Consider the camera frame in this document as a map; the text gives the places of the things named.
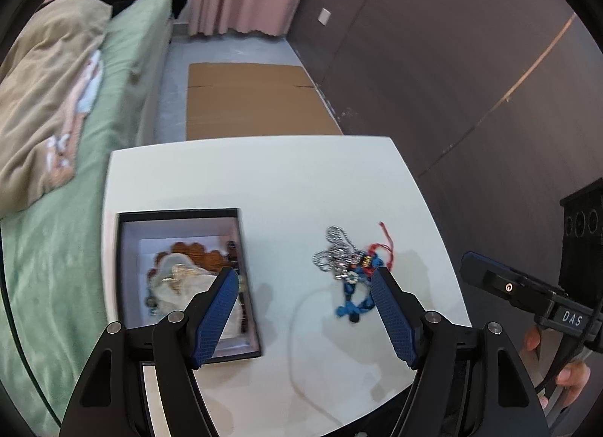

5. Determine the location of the blue and red bead bracelet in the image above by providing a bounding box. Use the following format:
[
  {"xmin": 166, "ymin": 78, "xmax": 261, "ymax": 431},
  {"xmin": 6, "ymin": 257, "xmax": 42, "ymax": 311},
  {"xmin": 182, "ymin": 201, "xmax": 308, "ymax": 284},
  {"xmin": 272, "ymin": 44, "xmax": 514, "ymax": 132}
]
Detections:
[{"xmin": 334, "ymin": 220, "xmax": 397, "ymax": 324}]

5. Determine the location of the gold butterfly brooch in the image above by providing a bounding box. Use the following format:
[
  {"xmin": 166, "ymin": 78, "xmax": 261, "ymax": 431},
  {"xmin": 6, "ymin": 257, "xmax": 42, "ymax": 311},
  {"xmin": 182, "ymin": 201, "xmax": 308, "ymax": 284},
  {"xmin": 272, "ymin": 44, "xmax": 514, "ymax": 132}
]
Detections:
[{"xmin": 161, "ymin": 264, "xmax": 198, "ymax": 293}]

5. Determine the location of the black jewelry box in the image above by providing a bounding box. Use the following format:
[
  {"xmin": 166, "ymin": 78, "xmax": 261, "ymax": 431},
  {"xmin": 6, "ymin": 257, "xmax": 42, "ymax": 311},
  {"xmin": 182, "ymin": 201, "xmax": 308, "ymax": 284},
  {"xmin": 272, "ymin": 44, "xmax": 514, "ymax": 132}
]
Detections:
[{"xmin": 115, "ymin": 208, "xmax": 263, "ymax": 362}]

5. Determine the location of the person's right hand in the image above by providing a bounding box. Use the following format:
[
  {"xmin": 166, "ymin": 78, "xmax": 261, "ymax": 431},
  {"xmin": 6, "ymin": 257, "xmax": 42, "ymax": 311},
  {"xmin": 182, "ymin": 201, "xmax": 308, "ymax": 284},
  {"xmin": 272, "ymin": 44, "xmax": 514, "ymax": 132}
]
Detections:
[{"xmin": 520, "ymin": 326, "xmax": 591, "ymax": 408}]

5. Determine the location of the green bed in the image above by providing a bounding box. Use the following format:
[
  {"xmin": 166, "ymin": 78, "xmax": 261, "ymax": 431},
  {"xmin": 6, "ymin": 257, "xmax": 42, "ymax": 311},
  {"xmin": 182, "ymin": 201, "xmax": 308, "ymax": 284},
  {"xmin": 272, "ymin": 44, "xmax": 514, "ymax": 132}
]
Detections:
[{"xmin": 1, "ymin": 0, "xmax": 173, "ymax": 436}]

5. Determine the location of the flattened brown cardboard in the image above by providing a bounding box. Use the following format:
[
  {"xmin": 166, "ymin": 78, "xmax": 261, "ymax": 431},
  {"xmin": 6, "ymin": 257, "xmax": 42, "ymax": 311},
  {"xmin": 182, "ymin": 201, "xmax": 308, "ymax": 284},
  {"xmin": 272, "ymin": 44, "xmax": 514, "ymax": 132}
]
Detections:
[{"xmin": 186, "ymin": 63, "xmax": 341, "ymax": 141}]

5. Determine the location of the beige blanket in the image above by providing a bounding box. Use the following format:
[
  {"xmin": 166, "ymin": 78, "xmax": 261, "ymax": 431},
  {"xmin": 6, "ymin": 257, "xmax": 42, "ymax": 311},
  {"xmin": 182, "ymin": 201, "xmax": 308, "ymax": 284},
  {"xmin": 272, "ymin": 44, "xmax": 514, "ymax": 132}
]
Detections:
[{"xmin": 1, "ymin": 0, "xmax": 112, "ymax": 216}]

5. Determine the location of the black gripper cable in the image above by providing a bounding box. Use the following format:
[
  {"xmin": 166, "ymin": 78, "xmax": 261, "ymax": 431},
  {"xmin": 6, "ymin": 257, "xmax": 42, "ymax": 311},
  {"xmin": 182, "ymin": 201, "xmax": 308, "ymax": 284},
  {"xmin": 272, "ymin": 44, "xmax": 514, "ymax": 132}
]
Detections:
[{"xmin": 533, "ymin": 294, "xmax": 603, "ymax": 395}]

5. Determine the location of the brown bead bracelet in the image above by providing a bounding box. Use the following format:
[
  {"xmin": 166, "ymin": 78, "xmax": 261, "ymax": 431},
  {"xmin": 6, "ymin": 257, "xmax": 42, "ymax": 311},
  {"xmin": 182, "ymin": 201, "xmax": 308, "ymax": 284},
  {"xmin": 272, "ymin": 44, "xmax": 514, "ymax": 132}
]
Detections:
[{"xmin": 145, "ymin": 240, "xmax": 246, "ymax": 316}]

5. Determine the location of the silver ball chain necklace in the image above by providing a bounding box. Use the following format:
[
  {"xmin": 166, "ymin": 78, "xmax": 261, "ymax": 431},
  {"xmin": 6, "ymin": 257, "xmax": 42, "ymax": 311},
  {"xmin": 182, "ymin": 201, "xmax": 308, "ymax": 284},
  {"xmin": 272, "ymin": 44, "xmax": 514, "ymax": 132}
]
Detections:
[{"xmin": 312, "ymin": 224, "xmax": 366, "ymax": 282}]

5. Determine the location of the white wall switch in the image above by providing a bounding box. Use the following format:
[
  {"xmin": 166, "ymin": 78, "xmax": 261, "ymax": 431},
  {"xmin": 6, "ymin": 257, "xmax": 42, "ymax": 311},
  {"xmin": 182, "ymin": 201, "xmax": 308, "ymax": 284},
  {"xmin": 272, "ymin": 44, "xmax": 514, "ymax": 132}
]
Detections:
[{"xmin": 318, "ymin": 8, "xmax": 331, "ymax": 26}]

